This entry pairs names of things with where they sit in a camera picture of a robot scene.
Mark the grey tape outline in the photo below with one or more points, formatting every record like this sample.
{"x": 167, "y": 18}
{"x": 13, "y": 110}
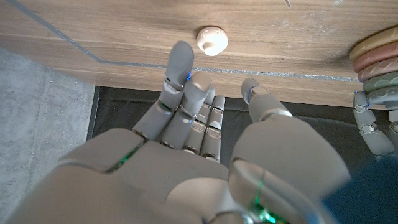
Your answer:
{"x": 140, "y": 65}

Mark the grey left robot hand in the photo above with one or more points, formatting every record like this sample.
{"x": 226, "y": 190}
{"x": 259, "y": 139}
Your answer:
{"x": 373, "y": 127}

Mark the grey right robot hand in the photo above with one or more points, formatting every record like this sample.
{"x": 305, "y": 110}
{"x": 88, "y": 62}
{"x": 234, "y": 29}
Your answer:
{"x": 186, "y": 174}

